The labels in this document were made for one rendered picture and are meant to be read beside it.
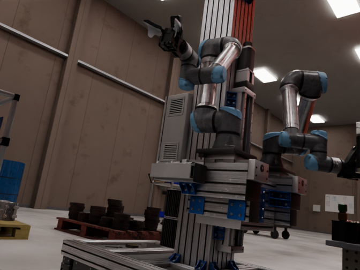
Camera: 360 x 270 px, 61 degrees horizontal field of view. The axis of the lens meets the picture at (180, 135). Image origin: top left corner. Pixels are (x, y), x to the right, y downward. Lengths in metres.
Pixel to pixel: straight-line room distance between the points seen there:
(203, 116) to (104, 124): 8.26
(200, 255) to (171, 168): 0.51
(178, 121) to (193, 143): 0.18
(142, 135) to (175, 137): 8.78
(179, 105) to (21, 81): 7.06
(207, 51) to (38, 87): 7.44
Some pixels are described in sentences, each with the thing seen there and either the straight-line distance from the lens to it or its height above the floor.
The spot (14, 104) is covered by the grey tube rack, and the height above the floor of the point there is 0.94.
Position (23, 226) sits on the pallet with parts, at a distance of 3.62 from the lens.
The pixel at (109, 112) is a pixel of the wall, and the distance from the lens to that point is 9.88.
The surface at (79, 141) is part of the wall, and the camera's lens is 9.25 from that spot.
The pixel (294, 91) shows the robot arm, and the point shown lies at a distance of 1.72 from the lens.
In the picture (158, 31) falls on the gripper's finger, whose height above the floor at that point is 1.23.
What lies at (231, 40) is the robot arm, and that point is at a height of 1.40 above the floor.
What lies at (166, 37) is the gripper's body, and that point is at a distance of 1.34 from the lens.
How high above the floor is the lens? 0.54
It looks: 13 degrees up
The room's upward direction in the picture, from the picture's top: 7 degrees clockwise
